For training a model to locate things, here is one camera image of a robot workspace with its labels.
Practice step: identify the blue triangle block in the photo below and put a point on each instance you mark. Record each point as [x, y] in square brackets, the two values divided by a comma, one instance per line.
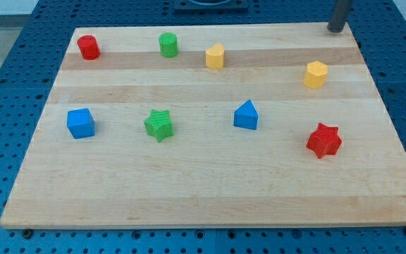
[246, 116]

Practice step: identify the green star block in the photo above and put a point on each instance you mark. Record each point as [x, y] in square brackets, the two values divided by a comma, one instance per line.
[159, 125]

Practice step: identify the wooden board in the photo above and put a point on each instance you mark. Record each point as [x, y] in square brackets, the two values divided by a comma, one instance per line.
[211, 174]

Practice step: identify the yellow heart block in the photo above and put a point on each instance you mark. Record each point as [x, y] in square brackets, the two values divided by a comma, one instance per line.
[215, 56]

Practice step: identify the green cylinder block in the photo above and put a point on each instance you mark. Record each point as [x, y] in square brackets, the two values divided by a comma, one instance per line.
[168, 43]

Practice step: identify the red star block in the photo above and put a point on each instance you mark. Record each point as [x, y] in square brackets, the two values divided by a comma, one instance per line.
[324, 141]

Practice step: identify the blue cube block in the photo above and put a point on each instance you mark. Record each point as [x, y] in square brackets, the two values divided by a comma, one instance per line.
[80, 123]

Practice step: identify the yellow hexagon block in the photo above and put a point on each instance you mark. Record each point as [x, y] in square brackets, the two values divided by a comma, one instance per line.
[315, 75]

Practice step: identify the red cylinder block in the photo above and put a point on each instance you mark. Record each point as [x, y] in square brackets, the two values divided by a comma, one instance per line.
[88, 47]

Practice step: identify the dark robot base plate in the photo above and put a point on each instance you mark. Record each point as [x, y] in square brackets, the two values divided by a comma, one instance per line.
[186, 6]

